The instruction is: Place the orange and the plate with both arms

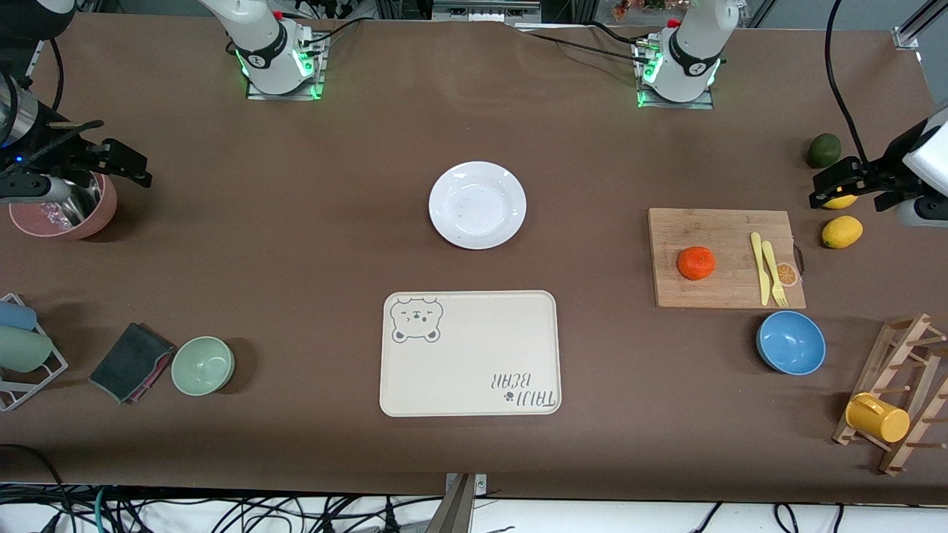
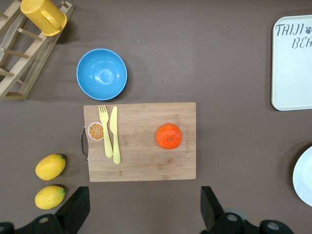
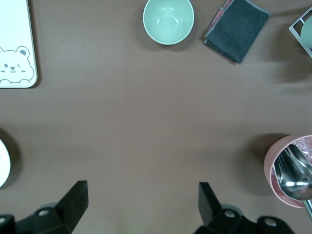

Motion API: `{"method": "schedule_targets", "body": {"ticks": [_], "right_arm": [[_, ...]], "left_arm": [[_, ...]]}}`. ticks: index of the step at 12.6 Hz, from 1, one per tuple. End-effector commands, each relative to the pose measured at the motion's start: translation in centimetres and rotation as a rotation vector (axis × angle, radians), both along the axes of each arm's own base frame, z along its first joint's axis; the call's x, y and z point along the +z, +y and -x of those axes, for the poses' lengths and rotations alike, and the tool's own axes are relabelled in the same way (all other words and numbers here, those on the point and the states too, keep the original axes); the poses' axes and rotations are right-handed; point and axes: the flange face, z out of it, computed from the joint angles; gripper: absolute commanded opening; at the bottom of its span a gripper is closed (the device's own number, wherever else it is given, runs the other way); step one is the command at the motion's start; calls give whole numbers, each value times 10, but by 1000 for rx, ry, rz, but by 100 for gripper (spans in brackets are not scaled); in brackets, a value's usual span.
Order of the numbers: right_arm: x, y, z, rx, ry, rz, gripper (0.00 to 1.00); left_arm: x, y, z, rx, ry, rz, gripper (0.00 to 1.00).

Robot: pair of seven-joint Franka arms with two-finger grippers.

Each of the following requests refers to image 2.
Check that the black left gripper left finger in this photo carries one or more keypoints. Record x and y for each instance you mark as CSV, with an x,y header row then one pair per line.
x,y
73,209

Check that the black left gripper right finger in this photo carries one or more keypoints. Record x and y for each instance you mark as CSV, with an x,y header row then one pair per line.
x,y
210,209

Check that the orange mandarin fruit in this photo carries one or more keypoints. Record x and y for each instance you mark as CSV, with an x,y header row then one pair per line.
x,y
168,136

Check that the white round plate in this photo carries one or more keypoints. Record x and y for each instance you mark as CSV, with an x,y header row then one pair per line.
x,y
304,178

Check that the yellow lemon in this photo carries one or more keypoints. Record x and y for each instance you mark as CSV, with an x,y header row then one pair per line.
x,y
50,167
49,197

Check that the yellow plastic fork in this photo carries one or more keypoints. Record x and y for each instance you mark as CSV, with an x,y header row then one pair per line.
x,y
107,141

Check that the bamboo cutting board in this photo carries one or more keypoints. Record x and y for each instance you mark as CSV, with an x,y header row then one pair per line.
x,y
146,165

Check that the wooden orange slice toy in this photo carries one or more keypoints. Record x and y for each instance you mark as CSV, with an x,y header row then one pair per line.
x,y
95,131

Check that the yellow plastic knife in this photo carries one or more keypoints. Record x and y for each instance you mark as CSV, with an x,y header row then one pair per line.
x,y
115,136

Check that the blue plastic bowl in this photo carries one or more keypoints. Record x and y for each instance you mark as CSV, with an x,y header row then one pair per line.
x,y
102,74

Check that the wooden peg drying rack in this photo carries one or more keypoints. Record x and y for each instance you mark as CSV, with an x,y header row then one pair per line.
x,y
14,80

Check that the cream bear print tray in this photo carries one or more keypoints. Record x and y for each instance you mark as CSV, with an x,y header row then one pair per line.
x,y
292,78

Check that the yellow plastic mug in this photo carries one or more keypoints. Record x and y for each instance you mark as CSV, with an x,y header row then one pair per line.
x,y
39,13

